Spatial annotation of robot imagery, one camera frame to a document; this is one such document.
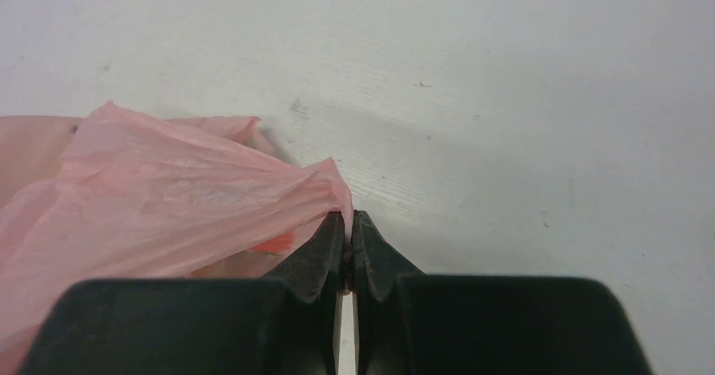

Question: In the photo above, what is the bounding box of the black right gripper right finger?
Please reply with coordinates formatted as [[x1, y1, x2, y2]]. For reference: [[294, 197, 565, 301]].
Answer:
[[352, 211, 652, 374]]

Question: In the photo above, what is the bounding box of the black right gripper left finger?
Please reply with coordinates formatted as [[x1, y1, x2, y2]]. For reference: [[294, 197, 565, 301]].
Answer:
[[19, 212, 345, 374]]

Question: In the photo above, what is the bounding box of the pink plastic bag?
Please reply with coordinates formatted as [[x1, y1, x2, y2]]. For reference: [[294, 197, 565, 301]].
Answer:
[[1, 102, 353, 374]]

